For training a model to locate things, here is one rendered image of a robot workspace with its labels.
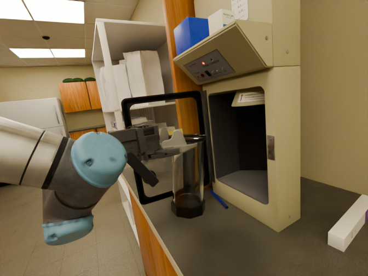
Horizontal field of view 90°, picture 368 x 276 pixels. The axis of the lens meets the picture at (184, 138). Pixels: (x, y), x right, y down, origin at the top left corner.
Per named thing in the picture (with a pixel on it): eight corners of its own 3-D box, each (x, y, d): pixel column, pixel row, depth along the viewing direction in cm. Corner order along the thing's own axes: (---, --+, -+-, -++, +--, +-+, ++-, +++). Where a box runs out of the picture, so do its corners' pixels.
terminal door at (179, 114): (210, 184, 80) (200, 90, 72) (140, 206, 69) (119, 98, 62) (209, 183, 81) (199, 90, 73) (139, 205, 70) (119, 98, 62)
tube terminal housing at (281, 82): (252, 176, 94) (242, 8, 79) (324, 203, 65) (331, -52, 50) (212, 192, 83) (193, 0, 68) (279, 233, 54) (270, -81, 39)
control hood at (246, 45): (201, 84, 74) (199, 58, 72) (274, 66, 45) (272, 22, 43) (176, 86, 69) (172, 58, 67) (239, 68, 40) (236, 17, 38)
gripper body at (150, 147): (161, 125, 45) (108, 133, 39) (165, 159, 46) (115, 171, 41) (151, 123, 51) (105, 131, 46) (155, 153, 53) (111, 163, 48)
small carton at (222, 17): (222, 41, 54) (220, 19, 53) (236, 35, 50) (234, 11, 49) (210, 40, 51) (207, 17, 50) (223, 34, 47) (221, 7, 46)
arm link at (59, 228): (55, 227, 25) (51, 161, 31) (37, 253, 31) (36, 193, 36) (110, 216, 31) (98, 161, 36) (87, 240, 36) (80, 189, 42)
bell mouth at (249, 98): (254, 101, 76) (254, 87, 74) (298, 98, 60) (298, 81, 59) (220, 107, 68) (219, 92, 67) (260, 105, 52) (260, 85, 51)
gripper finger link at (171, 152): (179, 149, 44) (142, 154, 44) (180, 155, 44) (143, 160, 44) (178, 145, 49) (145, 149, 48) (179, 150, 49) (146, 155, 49)
